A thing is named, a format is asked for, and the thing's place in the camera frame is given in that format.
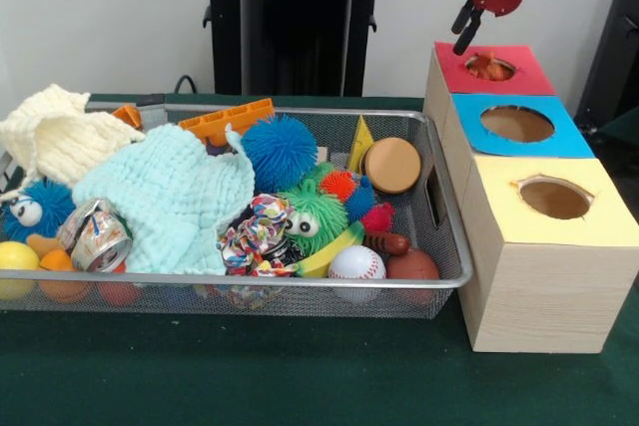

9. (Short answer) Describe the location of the orange tiger striped plush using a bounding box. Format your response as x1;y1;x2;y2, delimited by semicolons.
468;50;515;82

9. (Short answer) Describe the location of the toy hamburger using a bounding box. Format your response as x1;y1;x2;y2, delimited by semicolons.
362;137;423;196

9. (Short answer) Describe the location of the mint green muslin cloth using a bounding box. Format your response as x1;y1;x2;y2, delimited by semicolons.
72;122;256;276

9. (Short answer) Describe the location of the cream muslin cloth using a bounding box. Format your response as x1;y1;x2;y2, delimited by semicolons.
0;84;147;201

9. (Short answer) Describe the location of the wooden box with three holes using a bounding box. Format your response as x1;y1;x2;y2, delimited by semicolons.
422;41;639;355

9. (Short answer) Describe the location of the black flat monitor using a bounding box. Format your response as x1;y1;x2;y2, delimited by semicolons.
573;0;639;123

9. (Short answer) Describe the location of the yellow toy cheese wedge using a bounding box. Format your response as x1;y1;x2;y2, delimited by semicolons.
347;115;375;173

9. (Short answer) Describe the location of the dark green side table cloth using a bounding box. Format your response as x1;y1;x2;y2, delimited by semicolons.
598;107;639;148

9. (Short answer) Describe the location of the plain blue spiky ball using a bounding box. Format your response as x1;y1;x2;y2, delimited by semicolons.
240;114;320;181

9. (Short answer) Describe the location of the green spiky toy with eyes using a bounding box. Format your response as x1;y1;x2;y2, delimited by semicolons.
277;179;365;278

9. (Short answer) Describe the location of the brown toy football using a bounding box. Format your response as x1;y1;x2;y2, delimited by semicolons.
386;248;440;281

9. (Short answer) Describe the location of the white toy baseball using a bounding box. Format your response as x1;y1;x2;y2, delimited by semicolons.
327;244;387;280

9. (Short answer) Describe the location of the multicolour patterned cloth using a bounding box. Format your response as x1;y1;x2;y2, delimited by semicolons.
215;194;299;277

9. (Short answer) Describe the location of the crushed silver drink can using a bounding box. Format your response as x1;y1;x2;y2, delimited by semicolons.
58;198;135;274

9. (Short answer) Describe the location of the blue spiky ball with eyes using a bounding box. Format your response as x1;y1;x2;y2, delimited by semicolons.
2;177;77;243

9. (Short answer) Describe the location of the yellow smooth ball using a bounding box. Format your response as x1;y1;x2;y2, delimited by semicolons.
0;240;41;301

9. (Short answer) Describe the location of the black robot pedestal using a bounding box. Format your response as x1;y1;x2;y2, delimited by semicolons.
192;0;403;97

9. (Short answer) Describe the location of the black cable loop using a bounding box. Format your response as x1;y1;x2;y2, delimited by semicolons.
172;75;201;96

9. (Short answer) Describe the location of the wire mesh bin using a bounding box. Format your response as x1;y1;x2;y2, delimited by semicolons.
0;102;474;320

